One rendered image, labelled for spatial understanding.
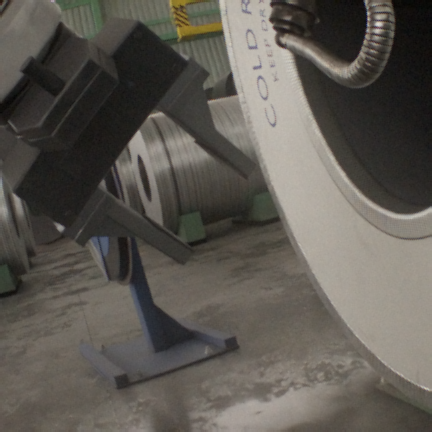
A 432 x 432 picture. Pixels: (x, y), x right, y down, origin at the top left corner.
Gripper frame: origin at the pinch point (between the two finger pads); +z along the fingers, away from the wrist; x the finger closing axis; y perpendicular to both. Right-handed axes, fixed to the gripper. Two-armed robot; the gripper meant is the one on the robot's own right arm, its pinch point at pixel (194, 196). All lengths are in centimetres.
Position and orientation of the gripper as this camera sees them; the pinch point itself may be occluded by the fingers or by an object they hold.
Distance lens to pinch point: 43.6
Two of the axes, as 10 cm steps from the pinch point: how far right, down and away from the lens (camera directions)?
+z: 6.3, 4.7, 6.2
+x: -5.9, 8.1, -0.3
